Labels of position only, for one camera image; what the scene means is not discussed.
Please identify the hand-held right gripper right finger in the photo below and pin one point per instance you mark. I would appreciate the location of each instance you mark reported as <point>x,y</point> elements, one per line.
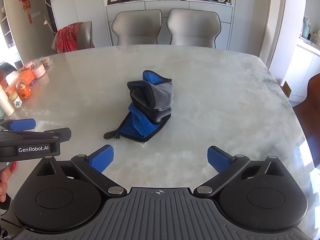
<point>217,158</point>

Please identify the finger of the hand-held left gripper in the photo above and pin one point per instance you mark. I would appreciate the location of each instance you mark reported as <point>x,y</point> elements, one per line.
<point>57,133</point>
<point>22,124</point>

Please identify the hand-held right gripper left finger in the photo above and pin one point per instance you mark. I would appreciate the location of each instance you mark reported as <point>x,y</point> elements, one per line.
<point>102,158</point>

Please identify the blue and grey towel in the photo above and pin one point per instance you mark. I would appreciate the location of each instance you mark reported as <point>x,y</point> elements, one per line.
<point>150,97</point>

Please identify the person's left hand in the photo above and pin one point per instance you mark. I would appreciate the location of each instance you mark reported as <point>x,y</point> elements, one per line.
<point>3,180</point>

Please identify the small jar with clover print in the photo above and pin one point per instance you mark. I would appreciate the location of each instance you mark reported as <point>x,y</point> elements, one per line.
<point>15,101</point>

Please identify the white bottle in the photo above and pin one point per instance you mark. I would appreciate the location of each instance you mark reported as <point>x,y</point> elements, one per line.
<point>6,102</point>

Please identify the orange snow globe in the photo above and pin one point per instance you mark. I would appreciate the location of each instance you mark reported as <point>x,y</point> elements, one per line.
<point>23,90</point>

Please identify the clear plastic piece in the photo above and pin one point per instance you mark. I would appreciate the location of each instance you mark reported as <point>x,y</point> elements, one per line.
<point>140,145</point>

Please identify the orange box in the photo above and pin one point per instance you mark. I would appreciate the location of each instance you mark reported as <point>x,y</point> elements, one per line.
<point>26,76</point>

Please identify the small pink jar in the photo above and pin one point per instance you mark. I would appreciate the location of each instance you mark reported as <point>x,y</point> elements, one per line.
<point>28,65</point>

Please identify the white shelf unit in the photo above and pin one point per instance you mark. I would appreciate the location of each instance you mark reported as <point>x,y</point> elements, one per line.
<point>6,30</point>

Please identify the red patterned cloth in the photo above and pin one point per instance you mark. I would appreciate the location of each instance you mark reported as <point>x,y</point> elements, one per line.
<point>68,37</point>

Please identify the cardboard box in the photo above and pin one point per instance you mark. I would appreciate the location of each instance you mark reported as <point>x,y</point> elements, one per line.
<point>286,88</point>

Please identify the brown chair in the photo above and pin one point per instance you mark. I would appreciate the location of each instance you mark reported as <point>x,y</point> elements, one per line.
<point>308,120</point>

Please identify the beige chair with draped cloth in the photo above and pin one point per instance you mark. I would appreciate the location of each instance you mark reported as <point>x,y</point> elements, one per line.
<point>87,35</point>

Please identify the dried branch decoration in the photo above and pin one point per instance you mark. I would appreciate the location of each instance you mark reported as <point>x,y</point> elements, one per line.
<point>48,21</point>

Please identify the white low cabinet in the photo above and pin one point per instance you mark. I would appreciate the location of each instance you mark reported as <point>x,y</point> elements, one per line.
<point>303,72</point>

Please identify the beige upholstered chair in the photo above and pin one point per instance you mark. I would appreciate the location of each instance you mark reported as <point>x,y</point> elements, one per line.
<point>193,27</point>
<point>136,27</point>

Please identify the green thermos jug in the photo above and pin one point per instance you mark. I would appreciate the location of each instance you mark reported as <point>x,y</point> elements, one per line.
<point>306,28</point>

